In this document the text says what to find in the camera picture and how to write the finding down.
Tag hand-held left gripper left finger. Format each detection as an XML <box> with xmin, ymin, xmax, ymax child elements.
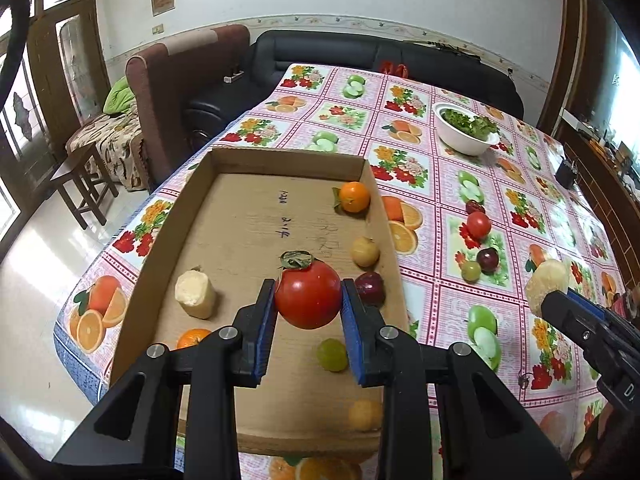
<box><xmin>52</xmin><ymin>277</ymin><xmax>278</xmax><ymax>480</ymax></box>

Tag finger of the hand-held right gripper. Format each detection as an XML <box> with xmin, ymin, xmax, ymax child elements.
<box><xmin>566</xmin><ymin>286</ymin><xmax>613</xmax><ymax>318</ymax></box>
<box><xmin>541</xmin><ymin>291</ymin><xmax>608</xmax><ymax>361</ymax></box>

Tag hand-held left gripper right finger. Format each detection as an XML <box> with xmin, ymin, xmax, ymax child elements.
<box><xmin>340</xmin><ymin>277</ymin><xmax>571</xmax><ymax>480</ymax></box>

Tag pale corn cob piece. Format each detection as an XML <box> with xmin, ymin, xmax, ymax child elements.
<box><xmin>174</xmin><ymin>267</ymin><xmax>218</xmax><ymax>321</ymax></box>
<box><xmin>524</xmin><ymin>258</ymin><xmax>571</xmax><ymax>315</ymax></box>

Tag red tomato with leaf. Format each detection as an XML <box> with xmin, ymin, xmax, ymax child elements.
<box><xmin>274</xmin><ymin>251</ymin><xmax>343</xmax><ymax>331</ymax></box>

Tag small yellow fruit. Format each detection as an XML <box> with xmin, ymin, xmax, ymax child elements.
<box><xmin>350</xmin><ymin>237</ymin><xmax>381</xmax><ymax>268</ymax></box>
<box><xmin>347</xmin><ymin>399</ymin><xmax>385</xmax><ymax>432</ymax></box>

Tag shallow cardboard box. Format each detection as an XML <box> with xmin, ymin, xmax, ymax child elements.
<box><xmin>107</xmin><ymin>146</ymin><xmax>413</xmax><ymax>458</ymax></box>

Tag orange mandarin with leaf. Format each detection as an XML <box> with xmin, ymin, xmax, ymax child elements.
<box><xmin>331</xmin><ymin>181</ymin><xmax>372</xmax><ymax>214</ymax></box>

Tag person's right hand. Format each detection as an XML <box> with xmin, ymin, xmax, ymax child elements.
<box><xmin>570</xmin><ymin>404</ymin><xmax>617</xmax><ymax>477</ymax></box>

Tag small black box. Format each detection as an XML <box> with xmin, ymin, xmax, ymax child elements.
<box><xmin>556</xmin><ymin>160</ymin><xmax>578</xmax><ymax>190</ymax></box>

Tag wooden cabinet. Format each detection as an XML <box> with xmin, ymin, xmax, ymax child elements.
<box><xmin>555</xmin><ymin>110</ymin><xmax>640</xmax><ymax>271</ymax></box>

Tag fruit printed tablecloth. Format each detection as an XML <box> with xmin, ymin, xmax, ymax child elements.
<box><xmin>52</xmin><ymin>62</ymin><xmax>631</xmax><ymax>480</ymax></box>

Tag white bowl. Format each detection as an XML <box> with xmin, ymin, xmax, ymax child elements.
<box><xmin>432</xmin><ymin>102</ymin><xmax>501</xmax><ymax>157</ymax></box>

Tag green leafy vegetables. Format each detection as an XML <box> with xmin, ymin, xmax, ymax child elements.
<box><xmin>442</xmin><ymin>108</ymin><xmax>500</xmax><ymax>141</ymax></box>

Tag bright window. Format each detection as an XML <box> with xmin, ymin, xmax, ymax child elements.
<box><xmin>607</xmin><ymin>25</ymin><xmax>640</xmax><ymax>161</ymax></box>

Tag dark wooden stool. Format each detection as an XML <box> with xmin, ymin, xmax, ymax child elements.
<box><xmin>50</xmin><ymin>142</ymin><xmax>120</xmax><ymax>231</ymax></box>

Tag floral blanket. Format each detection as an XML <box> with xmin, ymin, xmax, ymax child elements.
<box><xmin>66</xmin><ymin>110</ymin><xmax>151</xmax><ymax>192</ymax></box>

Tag brown armchair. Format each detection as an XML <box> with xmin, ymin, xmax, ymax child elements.
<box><xmin>125</xmin><ymin>24</ymin><xmax>251</xmax><ymax>186</ymax></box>

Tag green cushion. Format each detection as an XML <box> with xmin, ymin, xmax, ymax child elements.
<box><xmin>102</xmin><ymin>76</ymin><xmax>137</xmax><ymax>115</ymax></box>

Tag black leather sofa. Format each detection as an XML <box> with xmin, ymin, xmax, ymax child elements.
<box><xmin>185</xmin><ymin>30</ymin><xmax>525</xmax><ymax>146</ymax></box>

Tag wooden glass door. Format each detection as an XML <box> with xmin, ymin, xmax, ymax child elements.
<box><xmin>0</xmin><ymin>0</ymin><xmax>112</xmax><ymax>161</ymax></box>

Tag black cable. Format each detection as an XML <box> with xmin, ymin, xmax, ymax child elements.
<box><xmin>0</xmin><ymin>0</ymin><xmax>36</xmax><ymax>126</ymax></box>

